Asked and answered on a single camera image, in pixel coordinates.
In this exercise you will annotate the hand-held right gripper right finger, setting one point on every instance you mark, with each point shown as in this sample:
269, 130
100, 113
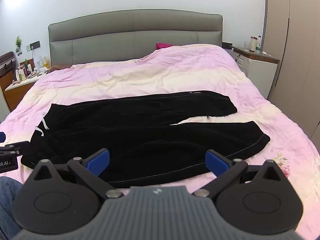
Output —
215, 163

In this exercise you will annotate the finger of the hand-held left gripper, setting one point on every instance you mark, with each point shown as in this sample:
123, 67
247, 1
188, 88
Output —
17, 146

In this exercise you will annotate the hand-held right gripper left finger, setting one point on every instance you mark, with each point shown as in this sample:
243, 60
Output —
98, 162

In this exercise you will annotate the person's leg in jeans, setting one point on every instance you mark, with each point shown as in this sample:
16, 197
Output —
8, 200

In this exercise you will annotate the group of cosmetic bottles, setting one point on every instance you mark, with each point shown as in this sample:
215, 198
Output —
23, 72

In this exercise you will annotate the small white lamp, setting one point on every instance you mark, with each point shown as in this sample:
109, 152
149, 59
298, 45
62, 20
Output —
38, 60

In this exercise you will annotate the yellow bottle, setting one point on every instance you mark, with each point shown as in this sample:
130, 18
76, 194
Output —
45, 62

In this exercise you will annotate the brown cloth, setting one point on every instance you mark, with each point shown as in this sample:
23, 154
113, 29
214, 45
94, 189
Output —
58, 67

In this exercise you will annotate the small potted plant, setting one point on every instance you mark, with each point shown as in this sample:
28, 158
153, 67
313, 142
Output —
18, 44

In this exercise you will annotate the pink and cream blanket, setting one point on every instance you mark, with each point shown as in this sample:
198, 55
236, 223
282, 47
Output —
155, 72

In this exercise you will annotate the black box by headboard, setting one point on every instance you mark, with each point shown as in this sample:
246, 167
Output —
227, 45

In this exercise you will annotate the clear drinking glass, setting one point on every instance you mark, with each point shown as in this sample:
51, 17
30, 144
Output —
247, 46

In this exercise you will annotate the jar with red lid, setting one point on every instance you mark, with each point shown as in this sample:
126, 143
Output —
253, 44

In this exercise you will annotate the grey padded headboard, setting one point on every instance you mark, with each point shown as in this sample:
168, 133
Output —
120, 37

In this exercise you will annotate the water bottle with green label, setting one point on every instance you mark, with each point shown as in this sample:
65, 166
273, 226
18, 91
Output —
258, 44

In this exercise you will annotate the magenta pillow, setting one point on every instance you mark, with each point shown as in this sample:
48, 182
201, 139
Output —
163, 46

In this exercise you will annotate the beige wardrobe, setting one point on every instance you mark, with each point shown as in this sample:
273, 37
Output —
295, 55

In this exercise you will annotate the black wall socket panel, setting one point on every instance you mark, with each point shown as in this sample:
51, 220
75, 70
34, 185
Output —
35, 45

